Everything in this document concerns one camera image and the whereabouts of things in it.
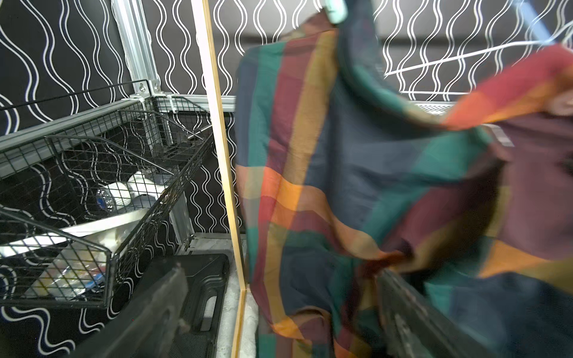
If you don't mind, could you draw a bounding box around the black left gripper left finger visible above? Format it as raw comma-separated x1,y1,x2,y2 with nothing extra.
70,266,188,357

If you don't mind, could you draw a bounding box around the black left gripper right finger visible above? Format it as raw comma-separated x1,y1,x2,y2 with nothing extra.
376,270,494,358

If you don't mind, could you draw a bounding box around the white hanger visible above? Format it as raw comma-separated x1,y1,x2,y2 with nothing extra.
513,0,555,46

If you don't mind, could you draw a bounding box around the black box on floor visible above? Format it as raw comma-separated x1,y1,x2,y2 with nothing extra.
169,253,230,357

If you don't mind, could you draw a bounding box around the wooden clothes rack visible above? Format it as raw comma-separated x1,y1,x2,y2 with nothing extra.
191,0,248,357

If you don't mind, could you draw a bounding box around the black wire wall basket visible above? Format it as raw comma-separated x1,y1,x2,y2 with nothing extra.
1,93,213,308

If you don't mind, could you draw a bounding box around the white wire mesh basket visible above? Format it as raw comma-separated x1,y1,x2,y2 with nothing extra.
384,21,572,114

